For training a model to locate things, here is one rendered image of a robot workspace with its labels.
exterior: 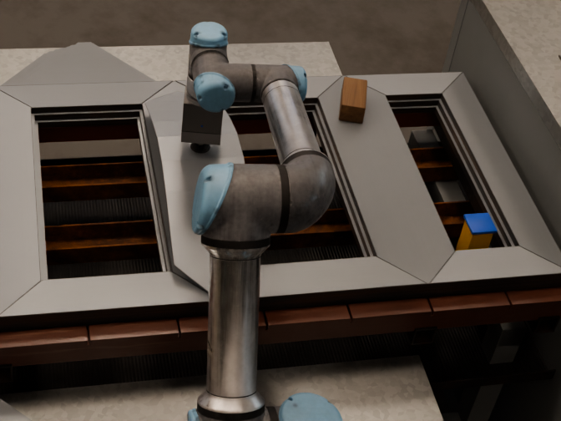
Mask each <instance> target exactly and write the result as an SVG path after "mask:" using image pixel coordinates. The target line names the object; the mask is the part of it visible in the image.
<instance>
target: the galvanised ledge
mask: <svg viewBox="0 0 561 421"><path fill-rule="evenodd" d="M206 380H207V375H201V376H192V377H183V378H166V379H157V380H148V381H139V382H130V383H113V384H104V385H95V386H86V387H76V388H60V389H50V390H42V391H32V392H24V393H6V394H0V399H2V400H3V401H4V402H6V403H8V404H9V405H11V406H12V407H13V408H15V409H16V410H17V411H19V412H20V413H22V414H23V415H25V416H26V417H28V418H30V419H31V420H32V421H188V412H189V410H191V409H193V408H196V409H197V398H198V397H199V396H200V395H201V394H202V393H203V392H204V391H205V390H206ZM256 390H257V392H258V393H259V394H260V395H261V396H262V397H263V398H264V399H265V407H270V406H281V405H282V403H283V402H284V401H285V400H287V399H288V398H289V397H290V396H291V395H293V394H296V393H315V394H318V395H320V396H322V397H323V398H326V399H327V400H328V402H330V403H332V404H333V405H334V406H335V407H336V408H337V409H338V411H339V412H340V414H341V417H342V419H343V421H444V420H443V418H442V415H441V412H440V409H439V407H438V405H437V401H436V399H435V396H434V394H433V391H432V388H431V385H430V383H429V381H428V378H427V375H426V372H425V369H424V367H423V365H422V361H421V359H420V356H419V355H413V356H405V357H395V358H378V359H369V360H361V361H351V362H342V363H325V364H317V365H307V366H298V367H289V368H272V369H263V370H257V381H256Z"/></svg>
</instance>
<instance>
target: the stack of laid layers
mask: <svg viewBox="0 0 561 421"><path fill-rule="evenodd" d="M184 90H185V86H184V85H183V84H181V83H179V82H177V81H172V82H171V83H169V84H168V85H166V86H165V87H164V88H162V89H161V90H160V91H159V92H157V93H156V94H154V95H153V96H151V97H150V98H149V99H147V100H146V101H149V100H151V99H156V98H158V97H161V96H164V95H166V94H170V93H173V92H176V91H178V92H182V93H184ZM444 91H445V90H444ZM444 91H443V92H444ZM443 92H442V93H443ZM442 93H441V94H406V95H386V97H387V100H388V102H389V104H390V106H391V108H392V112H393V113H394V114H410V113H432V112H434V113H435V115H436V116H437V119H438V121H439V123H440V125H441V126H442V129H443V131H444V133H445V135H446V136H447V139H448V141H449V143H450V145H451V147H452V150H453V152H454V154H455V155H456V157H457V160H458V162H459V164H460V166H461V167H462V170H463V172H464V174H465V176H466V177H467V180H468V182H469V184H470V186H471V187H472V190H473V193H474V195H475V196H476V198H477V200H478V203H479V205H480V206H481V208H482V210H483V213H488V214H489V215H490V217H491V219H492V221H493V224H494V225H495V227H496V229H497V233H493V234H494V235H495V237H496V239H497V241H498V244H499V245H500V247H506V246H519V244H518V242H517V240H516V238H515V236H514V234H513V232H512V231H511V229H510V227H509V225H508V223H507V221H506V219H505V217H504V215H503V213H502V211H501V209H500V207H499V205H498V203H497V201H496V199H495V197H494V195H493V193H492V191H491V189H490V187H489V185H488V183H487V181H486V180H485V178H484V176H483V173H482V171H481V170H480V168H479V166H478V163H477V161H476V160H475V158H474V156H473V153H472V151H471V150H470V148H469V146H468V143H467V141H466V140H465V138H464V136H463V134H462V132H461V130H460V129H459V127H458V125H457V122H456V120H455V119H454V117H453V115H452V112H451V110H450V109H449V107H448V105H447V102H446V100H445V99H444V97H443V95H442ZM146 101H144V102H146ZM144 102H143V103H142V104H121V105H97V106H73V107H49V108H31V115H32V129H33V158H34V172H35V186H36V201H37V216H38V244H39V259H40V273H41V280H47V279H48V268H47V256H46V242H45V229H44V216H43V191H42V177H41V164H40V151H39V137H38V128H49V127H71V126H92V125H114V124H137V128H138V133H139V142H140V147H141V152H142V157H143V162H144V172H145V177H146V182H147V187H148V192H149V201H150V206H151V211H152V216H153V222H154V231H155V236H156V241H157V247H158V252H159V260H160V265H161V271H172V272H173V273H174V274H176V275H178V276H180V277H182V278H183V279H185V280H186V281H188V282H190V283H192V284H193V285H195V286H197V287H198V288H200V289H201V290H203V291H205V292H207V291H206V290H205V289H204V288H203V287H201V286H200V285H199V284H197V283H196V282H194V281H193V280H192V279H191V278H189V277H188V276H187V275H185V274H184V273H183V272H182V271H181V270H180V269H178V268H177V267H176V266H174V262H173V254H172V246H171V238H170V230H169V216H168V209H167V201H166V194H165V188H164V176H163V169H162V163H161V158H160V152H159V145H158V140H157V136H156V133H155V130H154V125H153V122H152V120H151V118H150V116H149V112H148V110H147V108H146V106H145V103H144ZM303 104H304V106H305V109H306V112H307V115H308V117H311V118H312V121H313V123H314V125H315V128H316V132H317V134H318V137H319V140H320V142H321V147H322V149H323V151H324V154H325V155H326V156H327V157H328V159H329V160H330V162H331V164H332V167H333V170H334V172H335V177H336V188H337V191H338V194H339V196H340V198H341V203H342V205H343V207H344V210H345V212H346V217H347V219H348V221H349V224H350V227H351V230H352V233H353V236H354V238H355V241H356V244H357V247H358V250H359V252H360V255H361V257H366V256H377V254H376V253H375V250H374V247H373V245H372V243H371V239H370V237H369V234H368V231H367V229H366V225H365V223H364V220H363V218H362V216H361V212H360V210H359V207H358V204H357V202H356V198H355V196H354V194H353V191H352V188H351V185H350V182H349V180H348V178H347V175H346V172H345V169H344V166H343V164H342V162H341V158H340V156H339V153H338V151H337V148H336V144H335V142H334V139H333V137H332V135H331V131H330V129H329V126H328V123H327V122H326V117H325V115H324V113H323V110H322V107H321V104H320V101H319V99H318V97H317V98H310V99H305V100H304V101H303ZM226 112H227V114H228V115H229V116H230V118H231V120H242V119H267V117H266V114H265V109H264V105H263V104H262V103H254V102H234V103H233V104H232V105H231V106H230V107H229V108H228V109H227V110H226ZM430 283H431V282H430ZM430 283H429V284H418V285H408V286H398V287H378V288H368V289H358V290H348V291H338V292H318V293H308V294H298V295H288V296H278V297H260V301H259V311H263V312H265V311H269V310H280V309H290V308H301V307H320V306H330V305H341V304H346V305H347V306H348V304H352V303H362V302H382V301H392V300H402V299H413V298H424V297H426V298H427V299H428V298H429V297H444V296H454V295H464V294H474V293H485V292H504V293H505V292H506V291H516V290H526V289H536V288H546V287H561V273H559V274H548V275H538V276H517V277H506V278H496V279H485V280H474V281H463V282H443V283H432V284H430ZM207 293H208V292H207ZM208 311H209V302H196V303H184V304H172V305H161V306H149V307H127V308H116V309H104V310H92V311H81V312H60V313H48V314H37V315H25V316H14V317H0V332H13V331H23V330H33V329H44V328H55V327H74V326H85V325H86V327H88V325H95V324H105V323H116V322H136V321H146V320H157V319H167V318H176V320H179V317H197V316H208Z"/></svg>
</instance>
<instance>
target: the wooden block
mask: <svg viewBox="0 0 561 421"><path fill-rule="evenodd" d="M366 90H367V80H365V79H354V78H348V77H345V78H344V80H343V85H342V90H341V103H340V113H339V120H343V121H348V122H354V123H359V124H362V122H363V119H364V114H365V110H366Z"/></svg>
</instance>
